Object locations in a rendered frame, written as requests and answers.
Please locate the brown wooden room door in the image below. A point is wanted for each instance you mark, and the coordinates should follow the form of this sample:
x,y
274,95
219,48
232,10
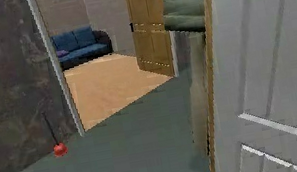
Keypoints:
x,y
149,23

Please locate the purple cushion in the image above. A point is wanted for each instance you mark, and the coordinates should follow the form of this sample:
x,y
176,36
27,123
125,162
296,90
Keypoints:
x,y
62,53

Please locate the red plunger with black stick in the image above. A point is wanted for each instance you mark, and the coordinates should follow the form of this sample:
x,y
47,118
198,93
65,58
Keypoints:
x,y
60,149

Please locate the white panelled room door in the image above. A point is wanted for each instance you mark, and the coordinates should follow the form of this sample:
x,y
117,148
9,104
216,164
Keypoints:
x,y
274,61

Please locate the blue sofa with black frame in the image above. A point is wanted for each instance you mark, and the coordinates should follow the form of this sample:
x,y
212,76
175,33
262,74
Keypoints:
x,y
81,45

